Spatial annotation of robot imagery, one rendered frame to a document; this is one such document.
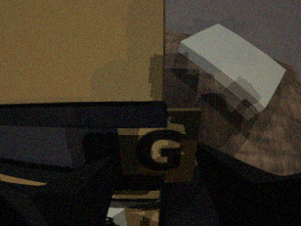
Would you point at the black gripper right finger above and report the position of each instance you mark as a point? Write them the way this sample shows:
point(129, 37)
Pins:
point(244, 195)

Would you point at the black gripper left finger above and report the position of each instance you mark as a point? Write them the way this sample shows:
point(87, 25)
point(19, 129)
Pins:
point(79, 198)

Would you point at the white paper label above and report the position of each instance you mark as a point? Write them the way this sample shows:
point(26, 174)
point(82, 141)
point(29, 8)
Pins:
point(115, 217)

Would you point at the tan a-frame board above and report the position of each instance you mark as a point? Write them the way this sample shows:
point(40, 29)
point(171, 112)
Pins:
point(73, 72)

